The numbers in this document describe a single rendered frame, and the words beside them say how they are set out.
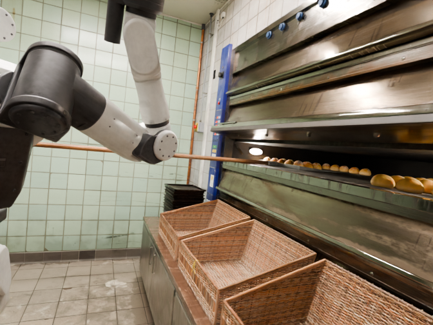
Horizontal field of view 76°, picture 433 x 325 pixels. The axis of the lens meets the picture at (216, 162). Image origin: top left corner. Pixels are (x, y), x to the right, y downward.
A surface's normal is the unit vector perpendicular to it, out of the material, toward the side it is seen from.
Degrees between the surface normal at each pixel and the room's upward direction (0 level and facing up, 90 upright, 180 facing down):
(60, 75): 63
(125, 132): 98
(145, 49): 113
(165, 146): 98
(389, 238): 70
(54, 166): 90
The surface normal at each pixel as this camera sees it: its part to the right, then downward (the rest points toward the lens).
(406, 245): -0.83, -0.41
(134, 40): 0.26, 0.47
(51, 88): 0.62, -0.42
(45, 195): 0.37, 0.09
